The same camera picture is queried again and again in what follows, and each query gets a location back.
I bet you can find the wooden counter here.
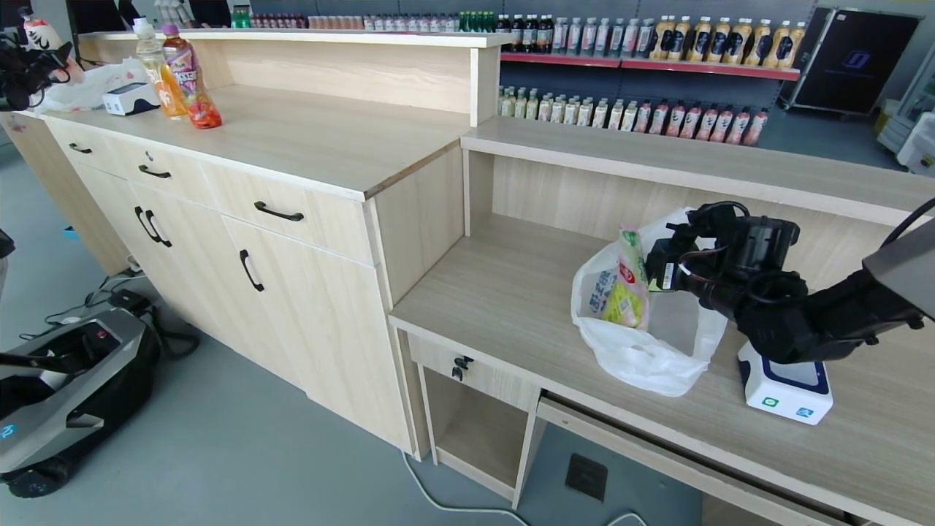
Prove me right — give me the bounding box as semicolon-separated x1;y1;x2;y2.
0;29;935;526

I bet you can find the white barcode scanner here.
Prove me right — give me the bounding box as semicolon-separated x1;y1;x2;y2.
737;339;834;427
102;82;161;117

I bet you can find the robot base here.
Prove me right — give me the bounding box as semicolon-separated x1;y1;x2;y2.
0;306;164;500

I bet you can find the orange drink bottle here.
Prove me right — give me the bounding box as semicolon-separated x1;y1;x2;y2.
133;18;188;120

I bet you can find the white label drink bottle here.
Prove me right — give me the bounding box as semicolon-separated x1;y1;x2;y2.
18;7;85;83

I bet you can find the small wooden drawer with lock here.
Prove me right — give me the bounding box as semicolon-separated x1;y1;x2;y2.
408;335;543;414

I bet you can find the black floor socket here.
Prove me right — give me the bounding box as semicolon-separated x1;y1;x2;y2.
564;452;609;504

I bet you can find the red drink bottle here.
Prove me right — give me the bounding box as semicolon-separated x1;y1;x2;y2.
161;24;223;131

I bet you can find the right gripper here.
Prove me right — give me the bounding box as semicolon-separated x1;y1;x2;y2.
646;230;740;316

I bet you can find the black floor cable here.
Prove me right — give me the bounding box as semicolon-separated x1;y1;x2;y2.
18;266;202;361

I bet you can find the black power adapter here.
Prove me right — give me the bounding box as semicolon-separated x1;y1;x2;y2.
109;289;152;313

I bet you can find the wooden door with black handle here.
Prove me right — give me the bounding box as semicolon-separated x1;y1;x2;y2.
130;183;308;388
72;162;165;308
221;216;416;454

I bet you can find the black flight case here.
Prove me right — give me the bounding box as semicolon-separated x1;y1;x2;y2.
780;7;922;118

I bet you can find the white floor cable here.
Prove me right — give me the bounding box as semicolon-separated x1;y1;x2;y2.
400;451;531;526

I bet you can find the wooden drawer with black handle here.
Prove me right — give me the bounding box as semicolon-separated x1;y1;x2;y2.
199;161;379;267
45;119;129;178
110;137;216;209

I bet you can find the white glass cabinet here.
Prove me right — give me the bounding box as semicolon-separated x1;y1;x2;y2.
876;61;935;178

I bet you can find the row of bottles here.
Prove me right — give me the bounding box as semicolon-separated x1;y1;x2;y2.
232;5;498;34
498;85;770;148
496;12;808;69

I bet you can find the black shop shelf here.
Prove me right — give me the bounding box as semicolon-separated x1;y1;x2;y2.
248;0;816;148

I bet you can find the green yellow snack pack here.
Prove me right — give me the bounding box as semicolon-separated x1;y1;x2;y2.
587;226;651;330

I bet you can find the white plastic bag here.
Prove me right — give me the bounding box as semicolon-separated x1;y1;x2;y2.
570;207;730;398
35;57;149;115

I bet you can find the wooden keyboard tray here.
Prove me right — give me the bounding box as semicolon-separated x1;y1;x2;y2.
537;398;852;526

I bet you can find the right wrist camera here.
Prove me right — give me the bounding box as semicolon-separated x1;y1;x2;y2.
685;202;802;273

